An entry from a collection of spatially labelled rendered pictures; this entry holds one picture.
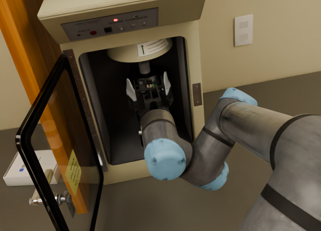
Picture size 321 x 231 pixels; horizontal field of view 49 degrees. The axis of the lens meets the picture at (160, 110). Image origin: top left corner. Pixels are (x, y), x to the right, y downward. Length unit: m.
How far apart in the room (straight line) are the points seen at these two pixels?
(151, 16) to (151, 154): 0.28
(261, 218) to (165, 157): 0.32
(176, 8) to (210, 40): 0.63
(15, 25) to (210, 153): 0.45
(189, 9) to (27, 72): 0.36
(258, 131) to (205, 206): 0.50
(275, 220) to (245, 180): 0.69
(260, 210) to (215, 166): 0.37
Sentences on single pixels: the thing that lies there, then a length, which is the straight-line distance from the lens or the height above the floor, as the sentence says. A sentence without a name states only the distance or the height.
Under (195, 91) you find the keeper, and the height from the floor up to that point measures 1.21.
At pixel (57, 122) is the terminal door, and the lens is 0.73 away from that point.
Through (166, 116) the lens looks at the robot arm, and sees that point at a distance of 0.74.
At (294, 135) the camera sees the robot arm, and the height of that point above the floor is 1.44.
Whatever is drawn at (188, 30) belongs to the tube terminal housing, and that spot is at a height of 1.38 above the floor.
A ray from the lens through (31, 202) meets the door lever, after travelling 0.74.
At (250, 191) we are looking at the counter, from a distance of 1.02.
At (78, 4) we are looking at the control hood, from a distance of 0.70.
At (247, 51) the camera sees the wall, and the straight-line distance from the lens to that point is 1.42.
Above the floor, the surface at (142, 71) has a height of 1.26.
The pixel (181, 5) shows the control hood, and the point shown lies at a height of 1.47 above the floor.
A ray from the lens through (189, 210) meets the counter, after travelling 0.98.
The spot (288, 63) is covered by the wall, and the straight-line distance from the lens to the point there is 1.53.
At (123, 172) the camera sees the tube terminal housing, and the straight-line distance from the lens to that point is 1.06.
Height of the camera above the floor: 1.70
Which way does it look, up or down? 35 degrees down
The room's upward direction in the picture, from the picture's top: 9 degrees counter-clockwise
